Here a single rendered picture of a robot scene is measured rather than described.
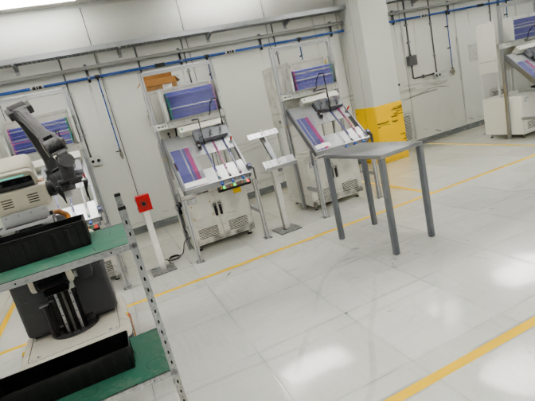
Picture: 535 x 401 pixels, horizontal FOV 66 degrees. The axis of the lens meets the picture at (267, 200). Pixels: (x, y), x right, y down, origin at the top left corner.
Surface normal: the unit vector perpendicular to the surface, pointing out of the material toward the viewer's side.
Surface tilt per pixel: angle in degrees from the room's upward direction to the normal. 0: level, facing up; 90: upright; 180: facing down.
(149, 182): 90
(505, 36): 90
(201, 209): 90
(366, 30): 90
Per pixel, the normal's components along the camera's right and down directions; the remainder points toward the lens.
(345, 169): 0.38, 0.14
